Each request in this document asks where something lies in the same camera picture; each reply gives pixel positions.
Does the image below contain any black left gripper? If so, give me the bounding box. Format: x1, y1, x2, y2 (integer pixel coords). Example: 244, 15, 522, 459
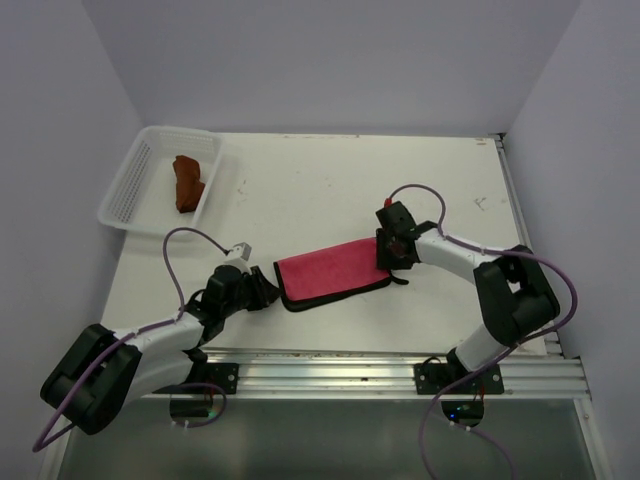
221, 265, 282, 317

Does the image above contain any pink towel black trim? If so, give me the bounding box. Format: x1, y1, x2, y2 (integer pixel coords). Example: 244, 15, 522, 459
274, 238, 408, 313

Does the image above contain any brown towel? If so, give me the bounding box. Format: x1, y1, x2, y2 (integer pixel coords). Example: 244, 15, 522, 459
172, 155, 205, 213

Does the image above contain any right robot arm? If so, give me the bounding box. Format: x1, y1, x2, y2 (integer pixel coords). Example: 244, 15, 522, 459
376, 202, 560, 393

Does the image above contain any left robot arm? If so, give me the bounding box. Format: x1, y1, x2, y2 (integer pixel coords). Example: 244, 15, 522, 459
40, 265, 281, 435

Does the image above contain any white plastic basket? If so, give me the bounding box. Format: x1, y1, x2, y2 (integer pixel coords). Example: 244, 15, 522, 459
97, 126, 224, 236

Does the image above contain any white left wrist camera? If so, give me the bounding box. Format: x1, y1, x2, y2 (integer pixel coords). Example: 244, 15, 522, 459
225, 242, 252, 263

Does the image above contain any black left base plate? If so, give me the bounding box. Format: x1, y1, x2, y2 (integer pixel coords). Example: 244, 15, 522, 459
186, 362, 240, 395

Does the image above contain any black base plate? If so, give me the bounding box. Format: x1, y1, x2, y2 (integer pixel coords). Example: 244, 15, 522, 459
413, 356, 505, 395
186, 362, 240, 395

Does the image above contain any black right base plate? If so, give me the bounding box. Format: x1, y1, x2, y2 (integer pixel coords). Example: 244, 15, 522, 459
413, 356, 505, 395

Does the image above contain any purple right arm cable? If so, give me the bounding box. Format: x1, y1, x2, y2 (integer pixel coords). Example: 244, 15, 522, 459
383, 183, 581, 480

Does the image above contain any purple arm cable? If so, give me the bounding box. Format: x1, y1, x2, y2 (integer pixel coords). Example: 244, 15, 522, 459
32, 227, 231, 454
383, 183, 581, 480

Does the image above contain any aluminium mounting rail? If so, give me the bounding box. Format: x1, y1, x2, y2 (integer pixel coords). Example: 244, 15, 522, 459
206, 349, 591, 400

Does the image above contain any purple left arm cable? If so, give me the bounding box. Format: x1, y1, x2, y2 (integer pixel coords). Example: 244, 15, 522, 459
32, 227, 231, 454

